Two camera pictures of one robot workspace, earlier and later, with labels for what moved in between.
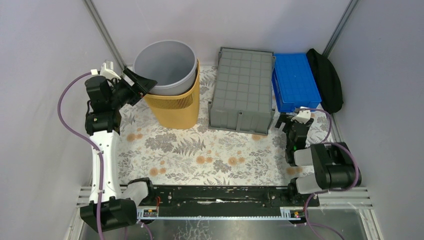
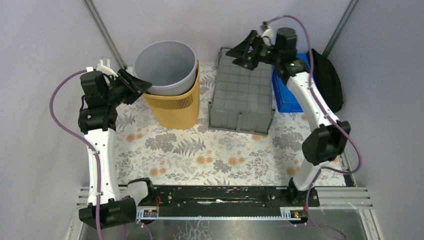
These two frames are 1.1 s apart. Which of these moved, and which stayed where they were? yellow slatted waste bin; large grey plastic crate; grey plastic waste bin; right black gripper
Moved: right black gripper
Stayed: yellow slatted waste bin; grey plastic waste bin; large grey plastic crate
